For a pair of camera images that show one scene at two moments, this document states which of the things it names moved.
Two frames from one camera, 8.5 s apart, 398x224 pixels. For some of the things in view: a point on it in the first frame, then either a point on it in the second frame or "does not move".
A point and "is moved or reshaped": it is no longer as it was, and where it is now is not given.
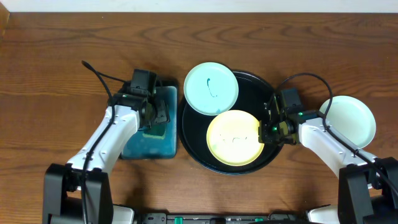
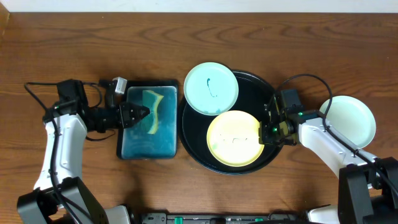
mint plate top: (211, 88) does not move
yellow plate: (232, 138) does not move
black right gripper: (264, 136) does not move
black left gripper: (160, 112) to (123, 115)
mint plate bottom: (352, 118) does not move
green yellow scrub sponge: (157, 130) is moved or reshaped
